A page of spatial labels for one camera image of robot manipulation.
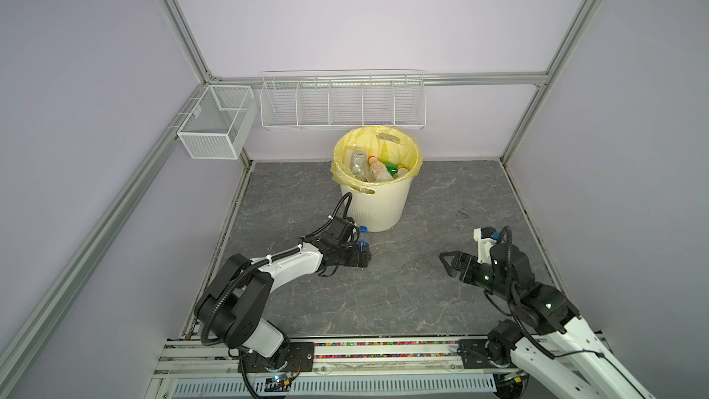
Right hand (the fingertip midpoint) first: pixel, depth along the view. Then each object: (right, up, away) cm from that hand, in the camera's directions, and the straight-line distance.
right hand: (451, 260), depth 74 cm
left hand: (-25, -4, +15) cm, 29 cm away
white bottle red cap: (-20, +25, +15) cm, 35 cm away
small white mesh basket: (-77, +43, +26) cm, 92 cm away
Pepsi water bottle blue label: (-24, +1, +16) cm, 29 cm away
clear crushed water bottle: (-26, +27, +11) cm, 39 cm away
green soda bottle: (-13, +27, +24) cm, 38 cm away
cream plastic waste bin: (-18, +13, +13) cm, 26 cm away
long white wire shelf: (-31, +51, +25) cm, 65 cm away
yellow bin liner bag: (-15, +35, +20) cm, 43 cm away
